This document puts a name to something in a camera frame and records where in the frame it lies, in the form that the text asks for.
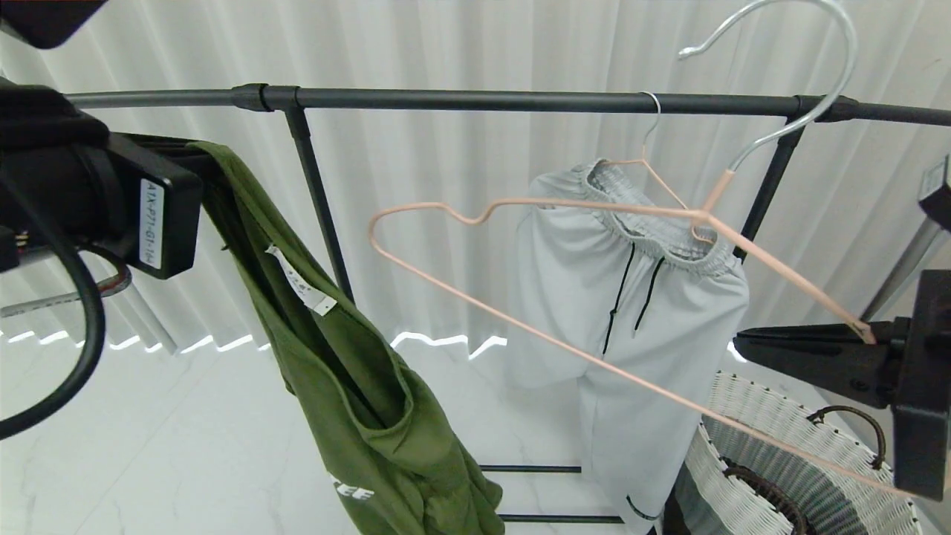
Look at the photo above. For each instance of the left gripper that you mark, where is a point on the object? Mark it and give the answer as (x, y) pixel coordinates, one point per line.
(119, 200)

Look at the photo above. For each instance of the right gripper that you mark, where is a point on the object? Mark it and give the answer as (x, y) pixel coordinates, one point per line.
(925, 386)

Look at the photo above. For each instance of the green long-sleeved shirt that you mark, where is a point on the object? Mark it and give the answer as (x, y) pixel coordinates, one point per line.
(356, 386)

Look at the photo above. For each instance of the black clothes rack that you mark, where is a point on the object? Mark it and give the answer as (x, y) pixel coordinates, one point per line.
(446, 99)

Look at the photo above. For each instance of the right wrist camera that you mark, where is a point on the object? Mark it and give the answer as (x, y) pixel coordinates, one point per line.
(937, 197)

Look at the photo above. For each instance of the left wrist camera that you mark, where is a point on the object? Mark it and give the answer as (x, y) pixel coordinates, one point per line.
(44, 18)

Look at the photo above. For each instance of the pink clothes hanger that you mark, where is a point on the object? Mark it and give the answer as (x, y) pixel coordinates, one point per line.
(672, 192)
(718, 192)

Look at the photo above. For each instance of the white curtain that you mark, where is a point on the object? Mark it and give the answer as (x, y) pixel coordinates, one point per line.
(461, 44)

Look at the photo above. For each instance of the white laundry basket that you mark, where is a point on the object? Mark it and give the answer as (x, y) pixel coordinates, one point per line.
(817, 438)

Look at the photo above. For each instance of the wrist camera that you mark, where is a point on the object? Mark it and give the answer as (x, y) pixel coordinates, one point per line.
(44, 18)
(937, 197)

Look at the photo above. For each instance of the pale grey shorts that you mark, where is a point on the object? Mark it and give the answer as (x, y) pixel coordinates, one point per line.
(654, 357)

